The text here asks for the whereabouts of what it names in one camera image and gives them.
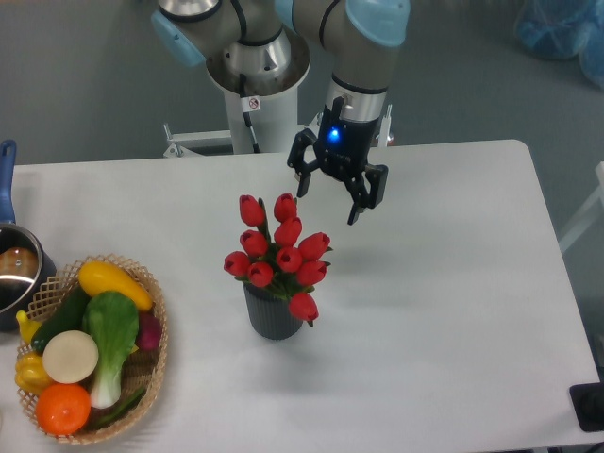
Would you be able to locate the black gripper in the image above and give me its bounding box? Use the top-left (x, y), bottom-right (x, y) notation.
top-left (287, 110), bottom-right (389, 226)

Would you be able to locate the red tulip bouquet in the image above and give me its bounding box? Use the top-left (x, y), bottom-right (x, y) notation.
top-left (224, 193), bottom-right (330, 326)

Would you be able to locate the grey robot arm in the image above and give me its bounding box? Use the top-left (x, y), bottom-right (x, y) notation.
top-left (151, 1), bottom-right (411, 220)

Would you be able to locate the dark grey ribbed vase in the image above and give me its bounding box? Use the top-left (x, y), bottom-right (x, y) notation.
top-left (243, 283), bottom-right (303, 341)

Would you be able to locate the blue plastic bag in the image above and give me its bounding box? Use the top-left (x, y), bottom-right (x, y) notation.
top-left (514, 1), bottom-right (603, 88)

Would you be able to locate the purple red radish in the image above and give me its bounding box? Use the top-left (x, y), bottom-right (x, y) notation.
top-left (135, 312), bottom-right (162, 352)

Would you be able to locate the yellow squash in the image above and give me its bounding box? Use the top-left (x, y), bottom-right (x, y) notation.
top-left (77, 260), bottom-right (153, 312)

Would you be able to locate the green bok choy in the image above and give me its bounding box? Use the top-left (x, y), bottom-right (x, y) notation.
top-left (82, 292), bottom-right (139, 410)

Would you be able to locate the woven wicker basket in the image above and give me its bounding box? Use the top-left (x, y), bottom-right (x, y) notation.
top-left (17, 255), bottom-right (168, 445)

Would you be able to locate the dark green cucumber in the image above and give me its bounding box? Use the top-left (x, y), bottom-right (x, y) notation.
top-left (30, 286), bottom-right (91, 354)

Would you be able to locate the blue saucepan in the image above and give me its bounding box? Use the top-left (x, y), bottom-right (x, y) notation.
top-left (1, 140), bottom-right (57, 332)

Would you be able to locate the cream round onion slice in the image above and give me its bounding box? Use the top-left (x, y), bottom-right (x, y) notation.
top-left (42, 330), bottom-right (98, 384)

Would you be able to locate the green chili pepper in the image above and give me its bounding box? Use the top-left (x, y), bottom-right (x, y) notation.
top-left (88, 387), bottom-right (146, 430)

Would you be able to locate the black device at edge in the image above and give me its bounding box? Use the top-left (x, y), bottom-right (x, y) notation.
top-left (569, 382), bottom-right (604, 432)

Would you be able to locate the yellow banana tip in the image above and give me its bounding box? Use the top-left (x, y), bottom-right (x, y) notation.
top-left (15, 310), bottom-right (42, 344)

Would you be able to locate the orange fruit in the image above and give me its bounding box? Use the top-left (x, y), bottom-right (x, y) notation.
top-left (35, 384), bottom-right (92, 435)

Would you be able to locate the yellow bell pepper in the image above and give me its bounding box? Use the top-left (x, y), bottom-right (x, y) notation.
top-left (14, 352), bottom-right (55, 395)

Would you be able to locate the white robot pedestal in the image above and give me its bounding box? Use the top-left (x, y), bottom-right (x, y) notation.
top-left (162, 84), bottom-right (395, 159)

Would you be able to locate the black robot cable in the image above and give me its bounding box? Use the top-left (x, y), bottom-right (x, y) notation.
top-left (238, 73), bottom-right (261, 155)

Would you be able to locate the white frame at right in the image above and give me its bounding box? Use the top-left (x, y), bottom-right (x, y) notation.
top-left (558, 162), bottom-right (603, 254)

